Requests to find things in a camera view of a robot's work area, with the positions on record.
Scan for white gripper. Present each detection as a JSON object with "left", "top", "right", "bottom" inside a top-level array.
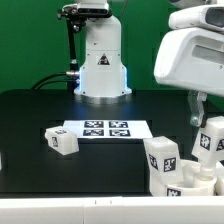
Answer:
[{"left": 154, "top": 28, "right": 224, "bottom": 128}]

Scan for white round stool seat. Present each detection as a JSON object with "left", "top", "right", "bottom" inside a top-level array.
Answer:
[{"left": 165, "top": 160, "right": 224, "bottom": 197}]

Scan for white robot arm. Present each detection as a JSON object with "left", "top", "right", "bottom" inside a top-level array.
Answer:
[{"left": 80, "top": 0, "right": 224, "bottom": 126}]

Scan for white marker sheet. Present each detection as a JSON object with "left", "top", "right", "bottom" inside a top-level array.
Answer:
[{"left": 63, "top": 120, "right": 152, "bottom": 139}]

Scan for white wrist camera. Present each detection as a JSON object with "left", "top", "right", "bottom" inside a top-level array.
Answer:
[{"left": 168, "top": 4, "right": 224, "bottom": 32}]

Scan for white front wall rail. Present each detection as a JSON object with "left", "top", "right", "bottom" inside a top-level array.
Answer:
[{"left": 0, "top": 196, "right": 224, "bottom": 224}]

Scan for black cables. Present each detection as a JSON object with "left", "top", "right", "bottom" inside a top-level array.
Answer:
[{"left": 31, "top": 71, "right": 81, "bottom": 90}]

